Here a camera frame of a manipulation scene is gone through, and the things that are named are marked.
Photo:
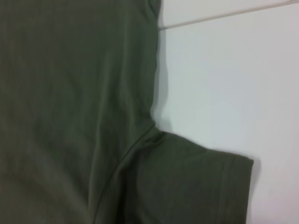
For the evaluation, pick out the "dark green t-shirt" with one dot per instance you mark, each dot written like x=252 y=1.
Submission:
x=70 y=93

